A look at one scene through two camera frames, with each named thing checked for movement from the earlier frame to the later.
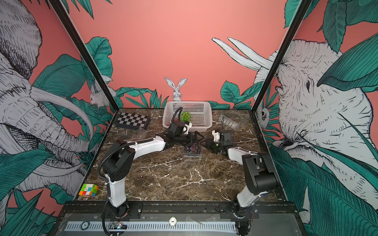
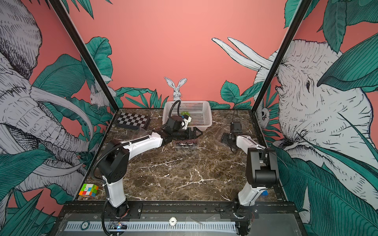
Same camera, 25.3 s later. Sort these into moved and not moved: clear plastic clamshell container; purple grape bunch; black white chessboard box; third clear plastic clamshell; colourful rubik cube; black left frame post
Moved: clear plastic clamshell container; purple grape bunch
Not moved: third clear plastic clamshell; black white chessboard box; colourful rubik cube; black left frame post
